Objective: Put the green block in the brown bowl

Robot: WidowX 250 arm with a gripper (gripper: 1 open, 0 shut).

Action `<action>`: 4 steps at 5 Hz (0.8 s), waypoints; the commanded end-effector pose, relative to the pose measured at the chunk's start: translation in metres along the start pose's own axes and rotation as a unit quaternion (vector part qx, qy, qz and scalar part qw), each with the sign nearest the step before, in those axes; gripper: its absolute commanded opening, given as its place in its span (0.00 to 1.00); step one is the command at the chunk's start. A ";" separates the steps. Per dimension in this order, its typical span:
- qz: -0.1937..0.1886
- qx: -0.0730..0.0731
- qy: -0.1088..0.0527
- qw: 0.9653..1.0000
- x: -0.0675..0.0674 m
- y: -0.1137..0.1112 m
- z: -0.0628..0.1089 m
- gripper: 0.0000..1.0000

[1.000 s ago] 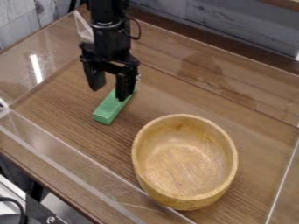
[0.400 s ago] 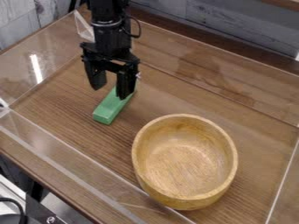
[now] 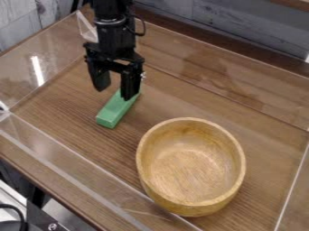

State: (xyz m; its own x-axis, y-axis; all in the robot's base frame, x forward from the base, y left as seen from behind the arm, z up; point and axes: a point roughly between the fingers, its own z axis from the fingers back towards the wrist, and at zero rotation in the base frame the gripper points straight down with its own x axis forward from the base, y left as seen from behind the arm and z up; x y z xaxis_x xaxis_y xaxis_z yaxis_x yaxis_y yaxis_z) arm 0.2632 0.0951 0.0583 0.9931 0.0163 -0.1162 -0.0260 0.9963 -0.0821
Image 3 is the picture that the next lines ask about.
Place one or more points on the brown wooden bowl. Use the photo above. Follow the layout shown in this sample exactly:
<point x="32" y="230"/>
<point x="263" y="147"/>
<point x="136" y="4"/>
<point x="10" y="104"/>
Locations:
<point x="191" y="166"/>

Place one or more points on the black metal bracket with screw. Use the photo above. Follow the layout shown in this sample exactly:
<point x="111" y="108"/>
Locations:
<point x="40" y="221"/>

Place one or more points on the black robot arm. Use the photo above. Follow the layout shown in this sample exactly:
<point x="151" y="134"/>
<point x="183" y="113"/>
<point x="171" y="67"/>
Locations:
<point x="112" y="9"/>

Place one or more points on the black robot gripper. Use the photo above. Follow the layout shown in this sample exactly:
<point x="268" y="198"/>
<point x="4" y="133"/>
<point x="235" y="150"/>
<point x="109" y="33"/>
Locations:
<point x="112" y="54"/>

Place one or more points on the green rectangular block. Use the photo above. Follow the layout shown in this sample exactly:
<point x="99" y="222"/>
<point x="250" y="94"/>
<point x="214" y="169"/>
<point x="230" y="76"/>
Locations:
<point x="113" y="110"/>

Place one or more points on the clear acrylic tray enclosure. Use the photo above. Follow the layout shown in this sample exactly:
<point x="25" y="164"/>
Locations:
<point x="200" y="75"/>

